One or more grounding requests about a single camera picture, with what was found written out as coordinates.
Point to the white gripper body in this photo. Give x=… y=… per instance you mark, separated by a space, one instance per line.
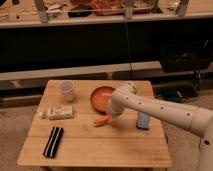
x=114 y=109

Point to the orange pepper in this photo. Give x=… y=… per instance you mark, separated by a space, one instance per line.
x=101 y=121

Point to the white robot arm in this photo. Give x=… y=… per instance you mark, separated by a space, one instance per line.
x=196 y=120

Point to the orange ceramic bowl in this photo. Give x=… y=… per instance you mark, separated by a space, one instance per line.
x=99 y=98

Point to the blue grey sponge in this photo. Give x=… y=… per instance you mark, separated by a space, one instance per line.
x=143 y=121

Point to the wooden folding table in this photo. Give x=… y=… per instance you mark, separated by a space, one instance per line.
x=120 y=144

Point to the translucent plastic cup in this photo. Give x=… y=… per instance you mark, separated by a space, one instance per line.
x=66 y=88

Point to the white plastic bottle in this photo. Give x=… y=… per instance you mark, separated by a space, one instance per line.
x=57 y=113

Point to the black bag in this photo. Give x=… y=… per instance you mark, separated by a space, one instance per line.
x=185 y=56

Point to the black white striped block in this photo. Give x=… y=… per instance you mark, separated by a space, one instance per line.
x=53 y=142

